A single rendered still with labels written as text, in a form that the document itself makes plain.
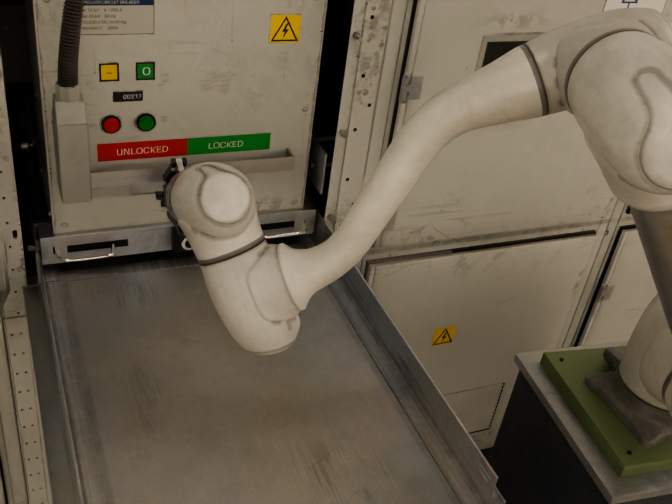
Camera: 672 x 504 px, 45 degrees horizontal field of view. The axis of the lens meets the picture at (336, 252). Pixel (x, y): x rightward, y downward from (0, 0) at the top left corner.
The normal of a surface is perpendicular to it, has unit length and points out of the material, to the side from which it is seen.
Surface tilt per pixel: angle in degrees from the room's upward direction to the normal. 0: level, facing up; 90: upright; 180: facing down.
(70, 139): 90
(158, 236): 90
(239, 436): 0
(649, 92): 41
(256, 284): 63
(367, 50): 90
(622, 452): 2
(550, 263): 90
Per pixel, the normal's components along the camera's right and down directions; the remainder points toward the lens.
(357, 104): 0.37, 0.57
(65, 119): 0.39, 0.09
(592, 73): -0.87, -0.36
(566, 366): 0.16, -0.82
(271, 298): 0.11, 0.25
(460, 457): -0.92, 0.12
